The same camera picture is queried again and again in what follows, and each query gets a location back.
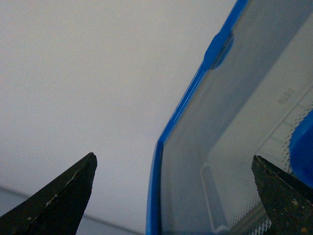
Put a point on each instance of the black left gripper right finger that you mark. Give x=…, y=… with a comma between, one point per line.
x=288, y=202

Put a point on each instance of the sliding glass lid blue handle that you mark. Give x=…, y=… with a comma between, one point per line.
x=262, y=42

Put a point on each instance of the white wire freezer basket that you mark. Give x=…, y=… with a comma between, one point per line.
x=262, y=127

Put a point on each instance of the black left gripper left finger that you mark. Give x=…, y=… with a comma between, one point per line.
x=57, y=208

